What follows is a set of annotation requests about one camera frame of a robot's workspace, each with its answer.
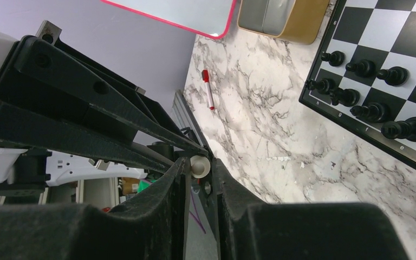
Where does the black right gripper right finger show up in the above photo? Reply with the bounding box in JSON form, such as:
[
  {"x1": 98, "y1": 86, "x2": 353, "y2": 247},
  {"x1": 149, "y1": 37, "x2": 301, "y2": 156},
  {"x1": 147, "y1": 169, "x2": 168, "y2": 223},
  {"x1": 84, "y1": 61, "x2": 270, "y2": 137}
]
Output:
[{"x1": 212, "y1": 159, "x2": 408, "y2": 259}]

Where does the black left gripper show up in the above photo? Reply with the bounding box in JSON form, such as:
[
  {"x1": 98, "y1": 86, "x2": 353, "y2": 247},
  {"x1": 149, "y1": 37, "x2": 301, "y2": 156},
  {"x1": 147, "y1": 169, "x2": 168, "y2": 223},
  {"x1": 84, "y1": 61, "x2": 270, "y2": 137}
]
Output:
[{"x1": 0, "y1": 32, "x2": 208, "y2": 184}]

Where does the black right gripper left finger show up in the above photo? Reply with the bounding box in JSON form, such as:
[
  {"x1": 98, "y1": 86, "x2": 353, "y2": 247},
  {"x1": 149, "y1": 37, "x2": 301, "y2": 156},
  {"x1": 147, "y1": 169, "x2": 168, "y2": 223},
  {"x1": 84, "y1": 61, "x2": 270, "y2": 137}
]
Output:
[{"x1": 0, "y1": 158, "x2": 191, "y2": 259}]

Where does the white chess piece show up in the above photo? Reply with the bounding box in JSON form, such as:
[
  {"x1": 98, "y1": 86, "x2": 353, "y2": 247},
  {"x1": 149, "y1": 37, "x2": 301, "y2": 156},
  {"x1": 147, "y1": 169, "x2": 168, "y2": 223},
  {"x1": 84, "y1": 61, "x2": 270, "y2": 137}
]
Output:
[{"x1": 190, "y1": 155, "x2": 211, "y2": 179}]

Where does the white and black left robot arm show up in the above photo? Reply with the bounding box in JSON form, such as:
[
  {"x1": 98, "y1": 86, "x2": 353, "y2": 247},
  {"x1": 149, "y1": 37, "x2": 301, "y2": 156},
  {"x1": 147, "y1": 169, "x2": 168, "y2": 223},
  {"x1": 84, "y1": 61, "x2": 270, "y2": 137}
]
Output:
[{"x1": 0, "y1": 22, "x2": 208, "y2": 186}]

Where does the red capped marker pen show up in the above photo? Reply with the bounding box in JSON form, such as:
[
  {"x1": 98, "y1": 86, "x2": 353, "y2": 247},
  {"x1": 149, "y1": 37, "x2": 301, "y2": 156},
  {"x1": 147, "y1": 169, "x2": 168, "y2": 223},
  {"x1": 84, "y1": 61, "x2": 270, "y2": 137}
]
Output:
[{"x1": 201, "y1": 69, "x2": 215, "y2": 110}]

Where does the pink framed whiteboard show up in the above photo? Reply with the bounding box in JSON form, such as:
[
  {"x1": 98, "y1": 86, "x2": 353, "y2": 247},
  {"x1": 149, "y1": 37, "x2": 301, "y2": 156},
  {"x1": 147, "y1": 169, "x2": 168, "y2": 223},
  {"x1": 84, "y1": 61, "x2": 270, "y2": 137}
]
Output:
[{"x1": 104, "y1": 0, "x2": 236, "y2": 40}]

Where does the black and white chessboard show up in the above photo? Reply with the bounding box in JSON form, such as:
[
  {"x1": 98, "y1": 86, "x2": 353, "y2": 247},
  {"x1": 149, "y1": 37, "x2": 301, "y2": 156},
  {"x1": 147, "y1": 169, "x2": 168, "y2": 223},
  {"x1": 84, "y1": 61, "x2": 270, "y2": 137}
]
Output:
[{"x1": 299, "y1": 1, "x2": 416, "y2": 169}]

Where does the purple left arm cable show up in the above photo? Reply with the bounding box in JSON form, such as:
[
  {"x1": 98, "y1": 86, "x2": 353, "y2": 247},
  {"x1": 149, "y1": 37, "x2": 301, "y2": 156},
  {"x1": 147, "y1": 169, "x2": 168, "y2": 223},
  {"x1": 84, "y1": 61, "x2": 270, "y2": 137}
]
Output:
[{"x1": 188, "y1": 190, "x2": 207, "y2": 235}]

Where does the aluminium extrusion rail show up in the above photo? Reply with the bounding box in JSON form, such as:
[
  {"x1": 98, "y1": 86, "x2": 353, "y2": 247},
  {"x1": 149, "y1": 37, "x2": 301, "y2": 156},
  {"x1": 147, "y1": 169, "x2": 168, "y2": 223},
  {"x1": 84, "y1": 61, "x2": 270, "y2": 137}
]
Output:
[{"x1": 171, "y1": 90, "x2": 208, "y2": 146}]

